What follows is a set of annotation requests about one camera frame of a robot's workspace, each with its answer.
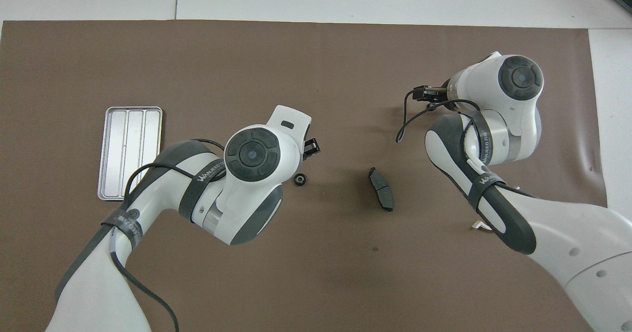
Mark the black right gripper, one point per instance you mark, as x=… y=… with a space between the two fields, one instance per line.
x=439 y=95

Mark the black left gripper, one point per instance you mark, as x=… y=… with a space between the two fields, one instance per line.
x=306 y=151

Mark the large black bearing gear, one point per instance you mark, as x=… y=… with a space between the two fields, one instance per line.
x=299 y=179

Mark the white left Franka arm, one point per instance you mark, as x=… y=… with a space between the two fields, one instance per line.
x=247 y=184

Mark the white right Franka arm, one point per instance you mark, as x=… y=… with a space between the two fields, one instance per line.
x=568 y=233

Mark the silver metal tray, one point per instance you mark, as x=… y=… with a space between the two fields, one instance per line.
x=129 y=149

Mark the dark grey brake pad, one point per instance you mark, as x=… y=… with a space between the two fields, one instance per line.
x=381 y=188

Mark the brown paper mat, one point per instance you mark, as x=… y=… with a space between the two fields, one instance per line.
x=247 y=65

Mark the white curved plastic bracket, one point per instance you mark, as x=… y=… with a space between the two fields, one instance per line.
x=478 y=226

